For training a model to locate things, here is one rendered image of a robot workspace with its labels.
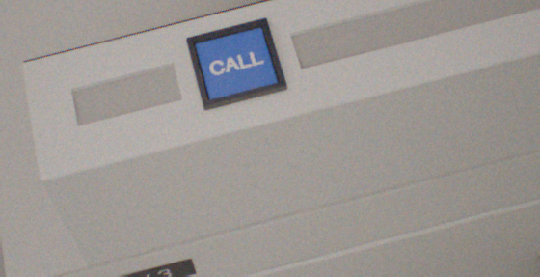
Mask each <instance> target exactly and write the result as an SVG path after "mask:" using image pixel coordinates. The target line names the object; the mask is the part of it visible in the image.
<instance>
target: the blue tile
mask: <svg viewBox="0 0 540 277"><path fill-rule="evenodd" d="M196 49H197V53H198V56H199V60H200V63H201V67H202V77H203V81H204V84H205V88H206V91H207V94H208V98H209V100H211V99H214V98H218V97H224V96H228V95H231V94H235V93H239V92H243V91H246V90H250V89H253V88H257V87H261V86H265V85H268V84H275V83H278V79H277V76H276V73H275V70H274V67H273V64H272V62H271V58H270V55H269V52H268V48H267V42H266V39H265V37H264V34H263V30H262V28H256V29H253V30H249V31H246V32H242V33H238V34H234V35H230V36H226V37H224V38H220V39H217V40H213V41H209V42H199V43H196Z"/></svg>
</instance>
